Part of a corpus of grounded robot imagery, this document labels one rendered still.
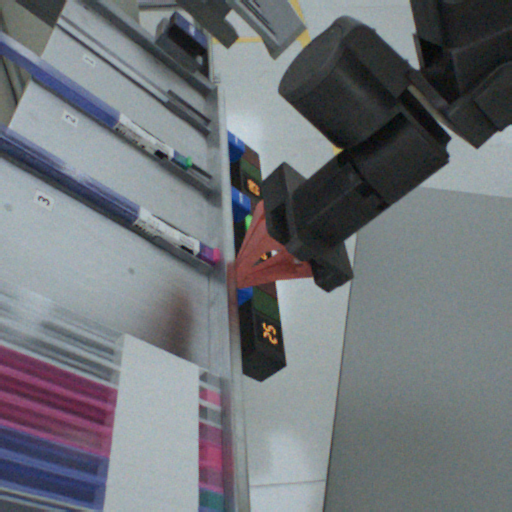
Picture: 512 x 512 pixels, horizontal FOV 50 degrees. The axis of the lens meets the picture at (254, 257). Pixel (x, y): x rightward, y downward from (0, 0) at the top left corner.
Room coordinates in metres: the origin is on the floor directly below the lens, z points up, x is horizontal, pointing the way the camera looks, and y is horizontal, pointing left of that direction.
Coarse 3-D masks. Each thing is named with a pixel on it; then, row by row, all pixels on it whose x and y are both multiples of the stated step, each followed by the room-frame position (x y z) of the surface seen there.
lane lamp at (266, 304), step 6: (252, 288) 0.36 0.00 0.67; (258, 288) 0.37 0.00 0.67; (258, 294) 0.36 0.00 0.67; (264, 294) 0.36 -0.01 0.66; (252, 300) 0.35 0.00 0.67; (258, 300) 0.35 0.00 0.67; (264, 300) 0.35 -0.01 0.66; (270, 300) 0.36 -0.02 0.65; (276, 300) 0.36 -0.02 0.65; (258, 306) 0.34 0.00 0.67; (264, 306) 0.35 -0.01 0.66; (270, 306) 0.35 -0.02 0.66; (276, 306) 0.36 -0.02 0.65; (264, 312) 0.34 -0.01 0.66; (270, 312) 0.34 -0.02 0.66; (276, 312) 0.35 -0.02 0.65; (276, 318) 0.34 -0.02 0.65
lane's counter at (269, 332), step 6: (258, 318) 0.33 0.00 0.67; (258, 324) 0.32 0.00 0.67; (264, 324) 0.32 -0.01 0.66; (270, 324) 0.33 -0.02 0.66; (258, 330) 0.31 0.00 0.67; (264, 330) 0.32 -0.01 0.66; (270, 330) 0.32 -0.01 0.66; (276, 330) 0.32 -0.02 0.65; (258, 336) 0.30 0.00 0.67; (264, 336) 0.31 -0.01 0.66; (270, 336) 0.31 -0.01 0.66; (276, 336) 0.32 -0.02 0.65; (264, 342) 0.30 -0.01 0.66; (270, 342) 0.31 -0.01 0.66; (276, 342) 0.31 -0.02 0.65; (276, 348) 0.30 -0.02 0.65
